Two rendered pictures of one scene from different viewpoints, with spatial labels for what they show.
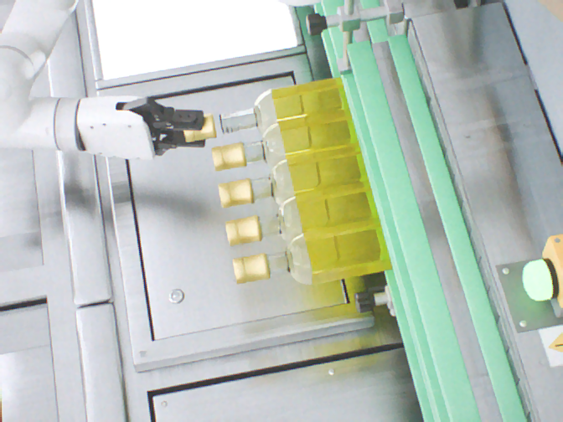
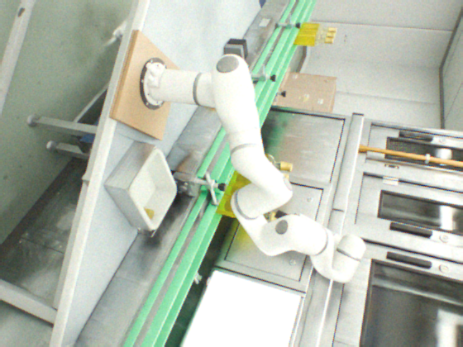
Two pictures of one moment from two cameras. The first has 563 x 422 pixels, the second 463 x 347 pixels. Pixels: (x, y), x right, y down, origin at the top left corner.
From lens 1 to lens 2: 1.52 m
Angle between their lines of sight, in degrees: 66
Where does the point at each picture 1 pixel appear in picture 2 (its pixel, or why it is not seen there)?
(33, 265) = not seen: hidden behind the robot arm
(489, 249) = not seen: hidden behind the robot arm
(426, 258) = not seen: hidden behind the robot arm
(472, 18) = (174, 165)
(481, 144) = (205, 130)
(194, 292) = (303, 197)
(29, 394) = (368, 200)
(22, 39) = (336, 263)
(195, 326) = (307, 188)
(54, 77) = (322, 311)
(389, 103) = (218, 157)
